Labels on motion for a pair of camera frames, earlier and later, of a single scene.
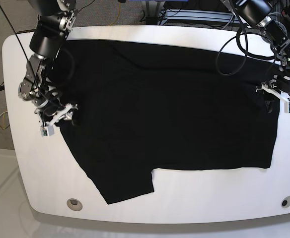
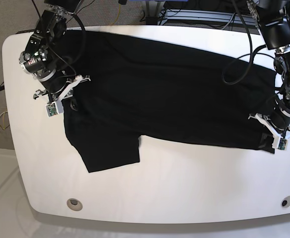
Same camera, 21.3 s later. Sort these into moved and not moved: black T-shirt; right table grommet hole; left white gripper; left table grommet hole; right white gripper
Moved: black T-shirt; left white gripper; right white gripper
Not moved: right table grommet hole; left table grommet hole
